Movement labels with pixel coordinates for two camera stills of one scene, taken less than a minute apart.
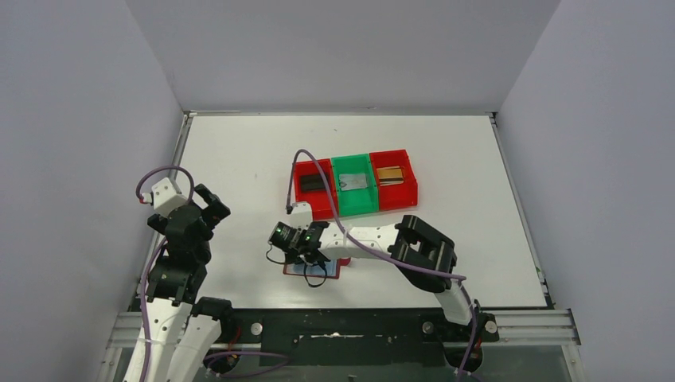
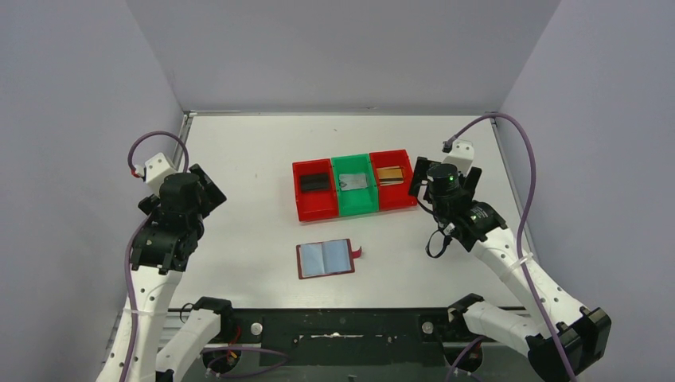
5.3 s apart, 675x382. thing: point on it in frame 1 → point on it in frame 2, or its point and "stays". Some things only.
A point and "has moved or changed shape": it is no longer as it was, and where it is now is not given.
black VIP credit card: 312,183 stays
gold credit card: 390,176 stays
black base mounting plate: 351,337 stays
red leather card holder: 333,268 has moved or changed shape
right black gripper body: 294,256 → 422,175
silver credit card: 353,181 stays
